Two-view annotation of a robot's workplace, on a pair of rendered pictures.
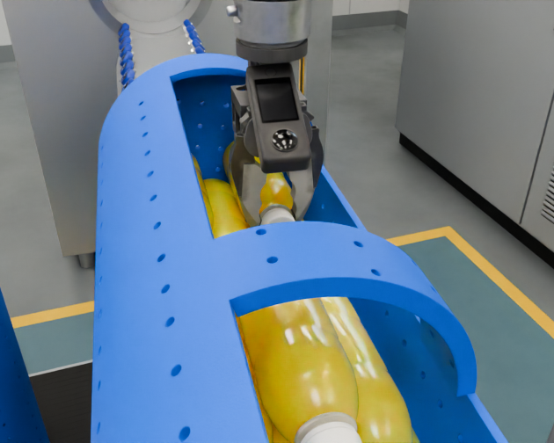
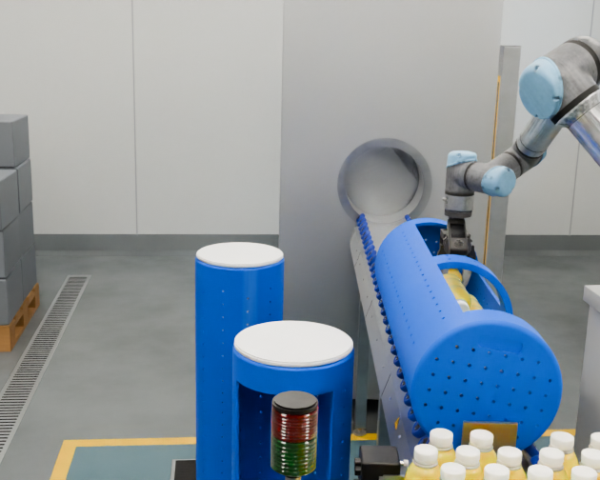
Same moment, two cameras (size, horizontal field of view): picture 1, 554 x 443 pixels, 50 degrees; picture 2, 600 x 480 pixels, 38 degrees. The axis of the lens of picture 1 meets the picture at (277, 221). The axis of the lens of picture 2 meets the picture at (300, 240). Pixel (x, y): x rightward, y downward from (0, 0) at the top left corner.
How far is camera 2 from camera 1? 1.69 m
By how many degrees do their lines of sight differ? 22
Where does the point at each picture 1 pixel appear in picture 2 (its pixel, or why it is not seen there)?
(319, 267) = (461, 261)
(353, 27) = (574, 249)
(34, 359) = not seen: hidden behind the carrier
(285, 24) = (463, 204)
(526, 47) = not seen: outside the picture
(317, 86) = (494, 259)
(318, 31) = (497, 224)
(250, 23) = (450, 203)
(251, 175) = not seen: hidden behind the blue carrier
